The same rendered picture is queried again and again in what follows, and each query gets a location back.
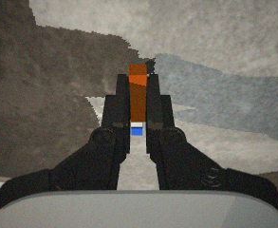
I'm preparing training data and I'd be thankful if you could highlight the small blue block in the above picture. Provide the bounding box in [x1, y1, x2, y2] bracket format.
[131, 126, 142, 135]

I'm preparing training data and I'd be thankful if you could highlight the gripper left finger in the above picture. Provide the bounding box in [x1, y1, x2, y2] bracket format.
[0, 74, 131, 209]

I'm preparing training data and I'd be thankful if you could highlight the orange rod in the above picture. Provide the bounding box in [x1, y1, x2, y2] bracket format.
[129, 65, 147, 123]

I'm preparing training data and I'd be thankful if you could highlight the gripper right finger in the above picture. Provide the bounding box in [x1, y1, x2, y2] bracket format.
[145, 74, 278, 210]

